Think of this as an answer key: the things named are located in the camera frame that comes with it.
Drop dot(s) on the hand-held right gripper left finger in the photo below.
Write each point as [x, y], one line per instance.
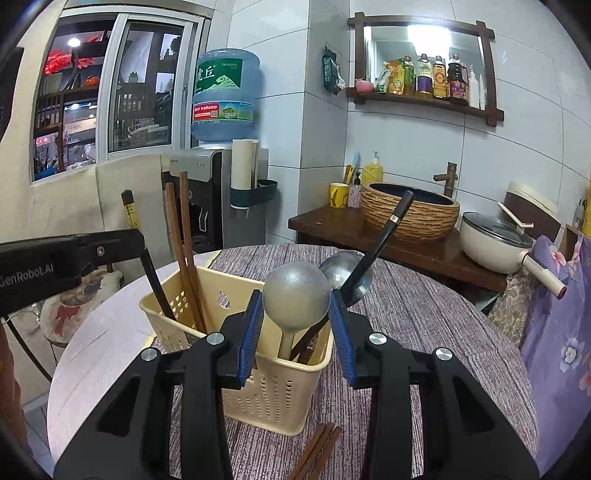
[249, 341]

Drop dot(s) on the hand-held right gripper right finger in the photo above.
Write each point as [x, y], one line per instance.
[344, 341]

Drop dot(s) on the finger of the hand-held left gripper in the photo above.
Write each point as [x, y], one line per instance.
[115, 249]

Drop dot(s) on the beige perforated utensil basket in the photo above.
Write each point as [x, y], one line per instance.
[272, 397]

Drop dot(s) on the grey metal spoon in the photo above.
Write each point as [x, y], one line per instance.
[295, 295]

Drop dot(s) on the brown wooden chopstick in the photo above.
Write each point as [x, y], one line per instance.
[187, 203]
[324, 450]
[174, 217]
[310, 450]

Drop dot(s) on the round owl print cushion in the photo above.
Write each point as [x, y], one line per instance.
[64, 314]

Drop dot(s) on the purple striped tablecloth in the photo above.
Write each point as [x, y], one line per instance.
[415, 314]

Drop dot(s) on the dark wooden counter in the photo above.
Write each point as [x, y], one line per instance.
[323, 226]

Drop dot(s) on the grey water dispenser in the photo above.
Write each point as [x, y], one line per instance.
[240, 221]

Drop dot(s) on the woven pattern wash basin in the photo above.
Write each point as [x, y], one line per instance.
[415, 221]

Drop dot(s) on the yellow cup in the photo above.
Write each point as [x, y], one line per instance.
[338, 196]

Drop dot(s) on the aluminium sliding window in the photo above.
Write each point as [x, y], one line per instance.
[138, 92]

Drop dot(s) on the brown floral cloth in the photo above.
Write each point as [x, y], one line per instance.
[510, 309]

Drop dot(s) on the yellow soap dispenser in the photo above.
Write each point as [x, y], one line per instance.
[371, 173]

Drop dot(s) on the cream pan with lid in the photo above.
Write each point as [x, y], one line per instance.
[489, 244]

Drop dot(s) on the blue water bottle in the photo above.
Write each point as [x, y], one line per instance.
[226, 92]

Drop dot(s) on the bronze faucet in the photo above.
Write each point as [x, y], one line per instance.
[448, 177]

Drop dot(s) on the white rice scoop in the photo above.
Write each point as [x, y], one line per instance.
[515, 214]

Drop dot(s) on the purple floral cloth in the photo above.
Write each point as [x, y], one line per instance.
[563, 323]

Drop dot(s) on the white brown rice cooker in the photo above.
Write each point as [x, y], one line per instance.
[535, 203]

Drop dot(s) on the pink bowl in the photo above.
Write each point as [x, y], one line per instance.
[364, 86]

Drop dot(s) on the yellow seasoning packet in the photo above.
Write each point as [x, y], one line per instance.
[390, 78]

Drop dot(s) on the yellow green oil bottle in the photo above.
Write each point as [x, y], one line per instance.
[409, 78]

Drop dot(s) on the green hanging packet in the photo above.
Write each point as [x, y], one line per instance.
[331, 69]

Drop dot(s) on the purple label sauce bottle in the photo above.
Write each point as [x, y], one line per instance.
[424, 78]

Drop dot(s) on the yellow label sauce bottle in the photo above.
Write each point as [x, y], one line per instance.
[439, 81]

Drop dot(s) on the dark soy sauce bottle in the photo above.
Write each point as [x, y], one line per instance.
[457, 83]

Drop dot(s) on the white plastic bottle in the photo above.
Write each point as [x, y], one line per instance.
[473, 90]

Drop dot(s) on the wooden framed mirror shelf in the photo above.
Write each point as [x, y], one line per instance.
[489, 69]

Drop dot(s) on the teal wall holder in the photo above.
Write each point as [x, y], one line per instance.
[254, 194]

